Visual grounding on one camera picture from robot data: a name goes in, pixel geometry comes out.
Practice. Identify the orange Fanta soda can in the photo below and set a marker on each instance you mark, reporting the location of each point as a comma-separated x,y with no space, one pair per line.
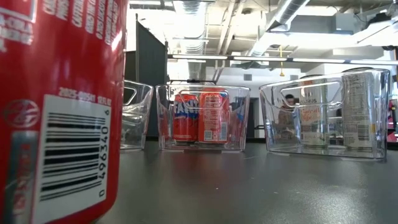
185,124
214,121

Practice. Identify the silver slim Celsius can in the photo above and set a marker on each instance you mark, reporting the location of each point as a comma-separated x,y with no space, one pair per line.
312,130
357,118

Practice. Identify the red Coca-Cola soda can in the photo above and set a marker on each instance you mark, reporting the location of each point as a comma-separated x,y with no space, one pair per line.
62,62

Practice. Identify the clear plastic bin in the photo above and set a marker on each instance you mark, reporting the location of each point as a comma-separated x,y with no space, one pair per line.
140,124
270,124
164,124

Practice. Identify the long linear ceiling light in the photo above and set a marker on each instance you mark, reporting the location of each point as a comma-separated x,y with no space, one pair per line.
202,57

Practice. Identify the dark partition panel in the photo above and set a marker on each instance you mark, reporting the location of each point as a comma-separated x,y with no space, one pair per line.
152,77

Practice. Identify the person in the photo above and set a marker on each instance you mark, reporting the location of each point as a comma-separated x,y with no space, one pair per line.
289,99

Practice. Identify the black table mat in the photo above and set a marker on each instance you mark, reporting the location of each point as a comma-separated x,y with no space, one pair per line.
248,193

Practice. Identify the grey wall vent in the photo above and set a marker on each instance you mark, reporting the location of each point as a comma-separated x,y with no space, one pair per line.
247,77

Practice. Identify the ribbed silver ventilation duct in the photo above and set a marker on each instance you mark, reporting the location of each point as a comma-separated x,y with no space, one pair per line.
191,18

